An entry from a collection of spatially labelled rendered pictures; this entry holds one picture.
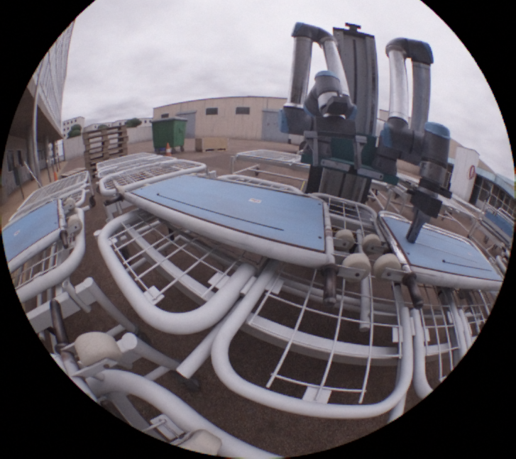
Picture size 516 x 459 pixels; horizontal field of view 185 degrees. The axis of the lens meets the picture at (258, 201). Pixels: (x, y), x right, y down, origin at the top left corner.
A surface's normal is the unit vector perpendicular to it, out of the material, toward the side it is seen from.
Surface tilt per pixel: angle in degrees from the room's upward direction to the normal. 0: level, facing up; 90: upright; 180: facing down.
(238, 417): 0
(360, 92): 90
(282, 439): 0
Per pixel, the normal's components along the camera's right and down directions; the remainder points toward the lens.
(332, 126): -0.20, -0.02
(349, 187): -0.36, 0.36
